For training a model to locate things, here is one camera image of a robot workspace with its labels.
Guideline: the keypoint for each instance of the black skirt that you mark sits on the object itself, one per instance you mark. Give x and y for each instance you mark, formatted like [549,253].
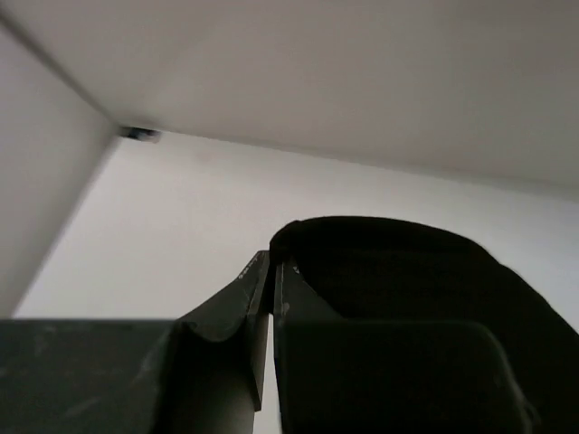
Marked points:
[383,269]

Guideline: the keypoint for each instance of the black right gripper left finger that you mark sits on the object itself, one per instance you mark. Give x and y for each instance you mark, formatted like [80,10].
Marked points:
[200,373]

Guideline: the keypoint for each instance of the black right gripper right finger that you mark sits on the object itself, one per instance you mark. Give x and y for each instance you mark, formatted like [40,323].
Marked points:
[339,375]

